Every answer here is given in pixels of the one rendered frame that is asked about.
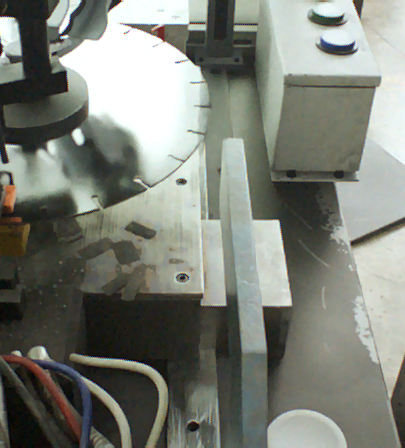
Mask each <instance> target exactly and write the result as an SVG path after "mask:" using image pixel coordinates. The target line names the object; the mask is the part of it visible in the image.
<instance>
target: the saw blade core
mask: <svg viewBox="0 0 405 448"><path fill-rule="evenodd" d="M0 31H1V32H2V33H4V34H5V35H6V37H7V38H8V39H10V40H11V41H12V42H14V41H19V32H18V24H15V18H0ZM126 33H127V35H123V34H126ZM157 46H158V47H157ZM153 47H155V48H153ZM59 60H61V61H62V63H63V64H64V65H66V66H69V67H71V69H73V70H76V71H77V72H79V73H80V74H81V75H82V76H83V77H84V78H85V79H86V81H87V84H88V88H90V99H89V103H88V106H87V108H86V111H85V112H84V114H83V115H82V116H81V117H80V118H78V119H77V120H75V121H73V122H72V123H70V125H68V126H66V127H64V128H61V129H58V130H56V131H52V132H49V133H44V134H38V135H29V136H14V137H9V135H7V138H6V139H5V143H6V148H7V153H8V157H9V161H10V162H9V163H7V165H2V162H1V157H0V185H15V186H16V190H17V194H16V198H15V202H14V208H13V211H12V213H1V216H0V226H10V225H27V224H38V223H43V217H42V211H40V210H41V209H46V218H47V222H54V221H60V220H66V218H71V217H75V216H80V215H84V214H88V213H93V212H96V211H99V207H98V204H97V203H96V202H95V200H93V199H92V198H95V197H96V198H98V202H99V203H100V206H101V207H102V209H106V208H109V207H112V206H115V204H117V203H121V202H123V201H126V200H128V199H130V198H133V197H136V196H138V195H140V194H142V193H145V191H146V190H148V187H149V188H152V187H153V186H155V185H157V184H159V183H161V182H162V181H164V180H165V179H167V177H168V176H169V175H172V174H173V173H174V172H175V171H177V170H178V169H179V168H180V167H181V166H182V162H186V161H187V160H188V159H189V158H190V157H191V156H192V155H193V153H194V151H195V150H196V148H198V147H199V146H200V144H201V142H202V141H203V138H204V135H205V134H206V131H207V128H208V124H209V120H211V110H212V103H211V95H209V91H208V88H207V84H206V82H205V80H204V78H203V76H202V75H201V73H200V72H199V69H198V68H196V67H195V66H194V65H193V64H192V63H191V62H190V61H188V59H187V58H186V56H185V55H184V54H182V53H180V52H179V51H178V50H176V49H175V48H173V47H172V46H169V45H167V44H166V42H163V41H162V40H160V39H158V38H155V37H153V36H151V35H148V34H146V33H144V32H140V31H137V30H134V29H133V30H131V27H127V26H124V25H120V24H116V23H111V22H109V24H108V29H107V31H106V33H105V35H104V36H103V38H101V39H100V40H98V42H91V40H87V41H85V42H84V43H83V44H82V45H81V46H80V47H79V48H77V49H76V50H75V51H72V52H71V53H69V55H67V56H66V57H64V58H62V59H59ZM176 63H178V64H176ZM179 63H180V64H179ZM190 83H193V84H190ZM194 107H199V108H194ZM188 132H193V133H188ZM167 157H173V158H174V159H173V158H167ZM175 159H176V160H175ZM178 160H179V161H178ZM135 180H141V183H143V184H145V185H147V186H148V187H146V186H145V185H142V184H141V183H140V182H136V181H135Z"/></svg>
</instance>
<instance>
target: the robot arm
mask: <svg viewBox="0 0 405 448"><path fill-rule="evenodd" d="M123 1H125V0H81V1H80V3H79V5H78V6H77V7H76V8H75V9H74V10H73V12H71V13H70V15H69V18H68V23H67V26H66V27H65V28H64V30H63V31H62V32H61V33H60V30H61V27H62V26H63V23H64V21H65V19H66V16H67V13H68V9H69V0H61V1H60V3H59V5H58V6H56V8H55V9H54V12H53V14H52V15H51V17H50V18H49V19H48V30H49V41H50V42H51V41H54V40H57V38H61V37H64V36H69V37H70V38H71V42H72V44H71V46H70V47H67V48H64V49H62V50H58V51H55V52H52V54H51V57H53V56H57V57H58V58H59V59H62V58H64V57H66V56H67V55H69V53H71V52H72V51H75V50H76V49H77V48H79V47H80V46H81V45H82V44H83V43H84V42H85V41H87V40H91V42H98V40H100V39H101V38H103V36H104V35H105V33H106V31H107V29H108V24H109V18H108V14H109V11H110V10H112V9H113V8H115V7H117V6H118V5H119V4H121V3H122V2H123Z"/></svg>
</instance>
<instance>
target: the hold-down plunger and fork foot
mask: <svg viewBox="0 0 405 448"><path fill-rule="evenodd" d="M17 24H18V32H19V41H20V49H21V58H22V62H20V63H14V64H8V65H6V66H3V67H0V125H1V130H2V134H3V139H6V138H7V135H8V134H7V127H6V119H5V112H4V105H9V104H14V103H19V102H24V101H29V100H35V99H39V98H44V97H50V95H55V94H59V93H65V92H68V91H69V88H68V75H67V70H66V69H65V66H64V65H63V63H62V61H61V60H59V58H58V57H57V56H53V57H51V51H50V41H49V30H48V20H45V21H42V20H39V21H33V22H26V21H20V20H17Z"/></svg>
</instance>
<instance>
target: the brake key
mask: <svg viewBox="0 0 405 448"><path fill-rule="evenodd" d="M354 43H355V37H354V36H353V35H352V34H351V33H349V32H347V31H343V30H327V31H324V32H323V33H322V34H321V39H320V44H321V45H322V46H324V47H325V48H328V49H332V50H337V51H345V50H350V49H352V48H353V47H354Z"/></svg>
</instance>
